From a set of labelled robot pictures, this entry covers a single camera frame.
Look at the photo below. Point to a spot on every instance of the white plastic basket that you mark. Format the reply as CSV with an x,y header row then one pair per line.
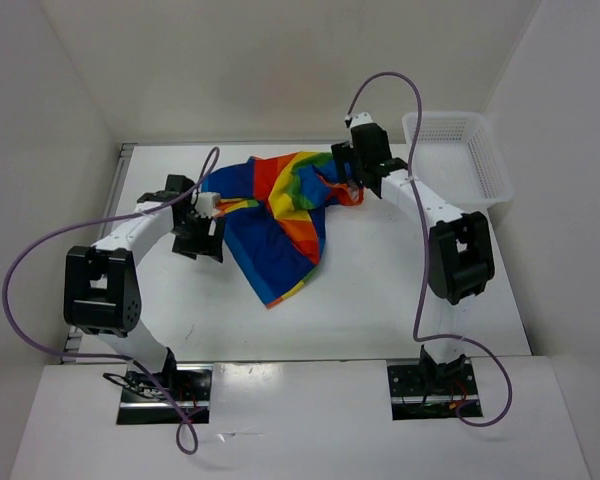
x,y
457,156

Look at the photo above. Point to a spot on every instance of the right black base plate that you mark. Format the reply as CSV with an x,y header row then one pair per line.
x,y
409,401

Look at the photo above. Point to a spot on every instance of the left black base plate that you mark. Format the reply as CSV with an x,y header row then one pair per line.
x,y
142,403

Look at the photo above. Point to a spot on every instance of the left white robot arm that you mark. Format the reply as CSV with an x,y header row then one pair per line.
x,y
101,290

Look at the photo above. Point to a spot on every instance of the rainbow striped shorts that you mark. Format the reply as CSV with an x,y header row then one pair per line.
x,y
274,211

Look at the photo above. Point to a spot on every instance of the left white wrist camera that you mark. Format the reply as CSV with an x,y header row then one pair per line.
x,y
204,204

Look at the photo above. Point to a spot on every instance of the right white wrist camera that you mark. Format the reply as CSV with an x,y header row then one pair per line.
x,y
356,120

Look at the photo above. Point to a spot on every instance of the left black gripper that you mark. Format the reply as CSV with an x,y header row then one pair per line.
x,y
208,245

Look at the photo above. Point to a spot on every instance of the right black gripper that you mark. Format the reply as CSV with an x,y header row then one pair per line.
x,y
343,152

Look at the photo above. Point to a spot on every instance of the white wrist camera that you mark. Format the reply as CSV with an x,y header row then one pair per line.
x,y
356,120
204,204

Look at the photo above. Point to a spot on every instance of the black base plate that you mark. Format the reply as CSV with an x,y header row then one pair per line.
x,y
409,401
142,403

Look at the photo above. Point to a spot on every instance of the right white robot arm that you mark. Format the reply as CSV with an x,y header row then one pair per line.
x,y
458,244

